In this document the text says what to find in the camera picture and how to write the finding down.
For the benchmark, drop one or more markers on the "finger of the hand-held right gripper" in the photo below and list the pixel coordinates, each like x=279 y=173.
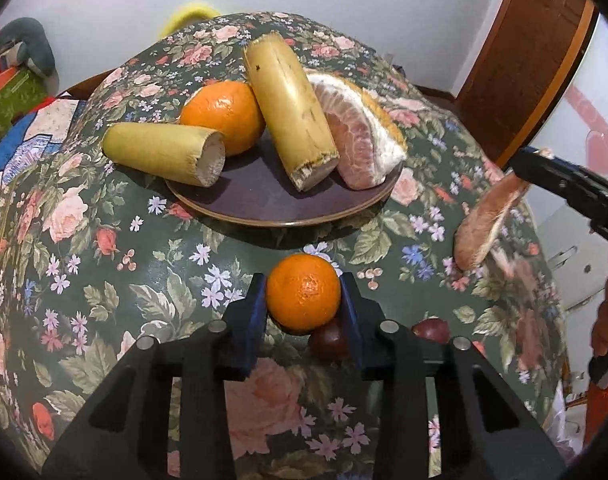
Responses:
x=559 y=175

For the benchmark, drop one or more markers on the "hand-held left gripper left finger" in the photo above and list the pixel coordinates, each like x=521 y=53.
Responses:
x=248 y=312

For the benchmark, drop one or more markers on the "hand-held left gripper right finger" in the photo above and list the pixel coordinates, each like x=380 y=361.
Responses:
x=353 y=310

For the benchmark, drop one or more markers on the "large orange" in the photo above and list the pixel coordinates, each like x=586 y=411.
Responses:
x=224 y=110
x=301 y=292

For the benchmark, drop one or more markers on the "peeled pomelo segment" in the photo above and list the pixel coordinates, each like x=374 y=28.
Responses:
x=484 y=225

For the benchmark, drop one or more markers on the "dark purple round plate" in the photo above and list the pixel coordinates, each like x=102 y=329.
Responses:
x=264 y=200

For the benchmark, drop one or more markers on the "pomelo piece with rind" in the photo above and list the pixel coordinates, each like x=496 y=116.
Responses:
x=359 y=135

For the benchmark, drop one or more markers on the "yellow sugarcane piece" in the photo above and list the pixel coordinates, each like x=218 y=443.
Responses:
x=159 y=150
x=289 y=110

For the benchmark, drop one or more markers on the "small reddish round fruit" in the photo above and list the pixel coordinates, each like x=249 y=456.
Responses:
x=328 y=342
x=431 y=331

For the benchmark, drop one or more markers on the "white wardrobe door with hearts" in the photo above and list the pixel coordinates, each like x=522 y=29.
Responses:
x=591 y=125

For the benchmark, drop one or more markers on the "white cabinet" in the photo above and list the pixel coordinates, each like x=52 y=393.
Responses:
x=569 y=260

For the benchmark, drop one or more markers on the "floral green tablecloth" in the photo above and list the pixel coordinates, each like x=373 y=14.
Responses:
x=134 y=270

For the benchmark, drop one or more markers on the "brown wooden door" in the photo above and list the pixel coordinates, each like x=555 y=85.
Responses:
x=529 y=50

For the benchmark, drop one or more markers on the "patchwork quilt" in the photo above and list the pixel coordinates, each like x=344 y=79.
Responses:
x=29 y=135

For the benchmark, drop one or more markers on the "yellow foam tube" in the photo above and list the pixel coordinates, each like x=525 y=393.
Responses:
x=189 y=15

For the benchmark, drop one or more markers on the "green shopping bag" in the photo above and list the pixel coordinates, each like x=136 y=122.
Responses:
x=14 y=102

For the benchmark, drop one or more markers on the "orange flat box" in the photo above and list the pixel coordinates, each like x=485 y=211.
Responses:
x=1 y=80

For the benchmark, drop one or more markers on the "grey plush toy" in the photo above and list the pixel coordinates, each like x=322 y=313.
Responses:
x=29 y=42

